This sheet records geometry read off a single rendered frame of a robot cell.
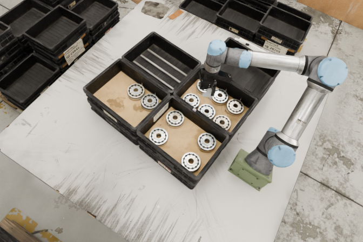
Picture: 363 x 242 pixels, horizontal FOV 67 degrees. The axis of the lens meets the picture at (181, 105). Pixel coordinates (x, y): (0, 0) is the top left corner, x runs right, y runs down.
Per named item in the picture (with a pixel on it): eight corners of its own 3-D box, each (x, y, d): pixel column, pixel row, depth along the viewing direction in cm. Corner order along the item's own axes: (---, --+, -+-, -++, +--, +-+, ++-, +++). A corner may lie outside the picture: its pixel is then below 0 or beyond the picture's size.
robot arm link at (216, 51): (227, 52, 117) (207, 48, 117) (222, 69, 126) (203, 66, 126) (229, 40, 121) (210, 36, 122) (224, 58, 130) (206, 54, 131)
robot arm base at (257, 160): (267, 166, 156) (276, 152, 153) (272, 179, 141) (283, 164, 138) (243, 153, 155) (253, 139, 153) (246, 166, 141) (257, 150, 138)
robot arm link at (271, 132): (275, 152, 151) (288, 132, 148) (280, 162, 138) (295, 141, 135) (255, 141, 151) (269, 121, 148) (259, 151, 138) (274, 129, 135)
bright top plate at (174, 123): (162, 118, 155) (162, 118, 154) (174, 107, 159) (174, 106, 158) (175, 129, 152) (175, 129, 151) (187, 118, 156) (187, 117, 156)
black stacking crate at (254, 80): (275, 79, 181) (282, 68, 171) (252, 109, 168) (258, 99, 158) (225, 48, 191) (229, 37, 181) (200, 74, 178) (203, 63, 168)
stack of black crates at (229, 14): (256, 39, 291) (267, 13, 262) (244, 57, 277) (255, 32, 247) (222, 23, 299) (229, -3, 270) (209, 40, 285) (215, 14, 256)
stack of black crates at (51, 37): (72, 41, 269) (58, 4, 231) (97, 55, 263) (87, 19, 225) (41, 68, 251) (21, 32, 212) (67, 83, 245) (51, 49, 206)
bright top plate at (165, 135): (145, 136, 148) (145, 136, 148) (158, 124, 153) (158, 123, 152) (159, 148, 145) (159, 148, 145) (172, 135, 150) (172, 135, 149)
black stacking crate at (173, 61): (199, 74, 178) (202, 63, 168) (170, 104, 165) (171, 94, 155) (153, 43, 188) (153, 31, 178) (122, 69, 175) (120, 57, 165)
